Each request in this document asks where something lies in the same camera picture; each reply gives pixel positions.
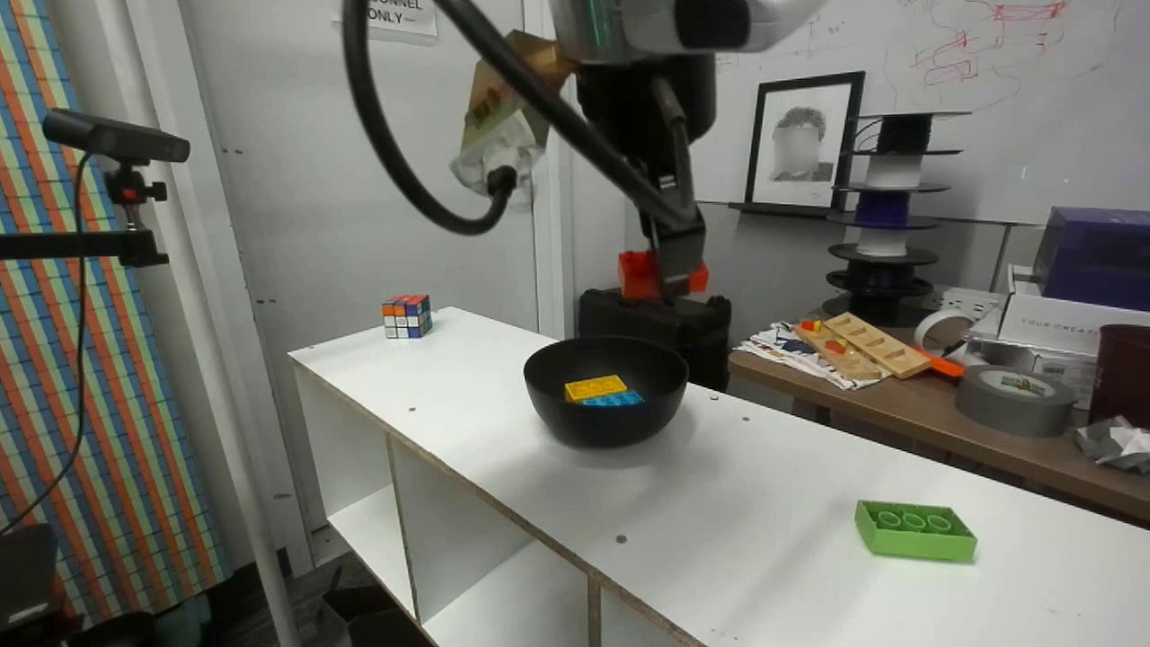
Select white cardboard box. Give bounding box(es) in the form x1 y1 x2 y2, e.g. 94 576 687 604
1000 284 1150 360

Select Rubik's cube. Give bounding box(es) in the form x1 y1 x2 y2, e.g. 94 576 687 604
379 292 434 343

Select green toy block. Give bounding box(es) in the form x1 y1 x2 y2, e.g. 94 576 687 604
852 501 983 568

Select white paper sign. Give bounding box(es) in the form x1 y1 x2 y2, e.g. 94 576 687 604
330 0 444 40

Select orange tool handle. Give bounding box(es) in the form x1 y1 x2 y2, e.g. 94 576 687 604
919 348 972 383

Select grey duct tape roll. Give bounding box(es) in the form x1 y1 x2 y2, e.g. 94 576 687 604
952 362 1080 442

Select framed portrait picture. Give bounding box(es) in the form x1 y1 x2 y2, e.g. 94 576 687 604
742 68 869 219

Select white door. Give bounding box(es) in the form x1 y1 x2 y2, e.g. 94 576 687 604
177 0 540 362

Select white shelf unit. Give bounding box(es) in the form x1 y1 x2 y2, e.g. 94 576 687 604
283 301 1150 647

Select black camera on stand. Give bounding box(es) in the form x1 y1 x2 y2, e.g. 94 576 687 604
0 103 193 268

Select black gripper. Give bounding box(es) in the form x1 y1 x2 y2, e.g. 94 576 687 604
575 49 720 300

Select stack of filament spools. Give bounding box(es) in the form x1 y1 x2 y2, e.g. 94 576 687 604
825 109 976 327

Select wooden desk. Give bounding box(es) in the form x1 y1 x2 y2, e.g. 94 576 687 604
728 337 1150 531

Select black camera cable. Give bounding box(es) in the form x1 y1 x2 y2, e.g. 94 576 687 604
0 152 97 540

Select whiteboard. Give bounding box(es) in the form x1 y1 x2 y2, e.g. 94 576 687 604
625 0 1150 227

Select beige tape wrapped bundle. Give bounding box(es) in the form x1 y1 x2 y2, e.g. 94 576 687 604
451 30 569 198

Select yellow toy block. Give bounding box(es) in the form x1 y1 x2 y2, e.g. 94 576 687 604
561 369 633 407

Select blue toy block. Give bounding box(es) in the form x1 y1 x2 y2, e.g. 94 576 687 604
583 383 650 412

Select black bowl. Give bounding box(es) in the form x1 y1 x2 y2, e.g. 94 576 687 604
523 334 695 453

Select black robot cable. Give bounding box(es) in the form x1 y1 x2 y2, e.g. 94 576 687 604
338 0 706 237

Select black hard case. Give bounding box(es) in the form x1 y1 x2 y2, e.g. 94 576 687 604
575 284 734 392

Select orange toy block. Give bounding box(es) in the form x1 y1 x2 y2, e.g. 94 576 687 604
619 244 712 301

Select dark red mug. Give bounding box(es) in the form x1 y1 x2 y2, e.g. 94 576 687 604
1089 319 1150 431

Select crumpled silver foil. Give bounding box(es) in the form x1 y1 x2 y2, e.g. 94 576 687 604
1076 412 1150 475

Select dark blue box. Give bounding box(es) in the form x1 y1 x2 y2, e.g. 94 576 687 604
1035 204 1150 315

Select yellow game box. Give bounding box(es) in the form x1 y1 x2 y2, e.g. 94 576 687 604
820 309 934 381

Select printed paper sheets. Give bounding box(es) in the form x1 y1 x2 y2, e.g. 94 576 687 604
734 315 891 395

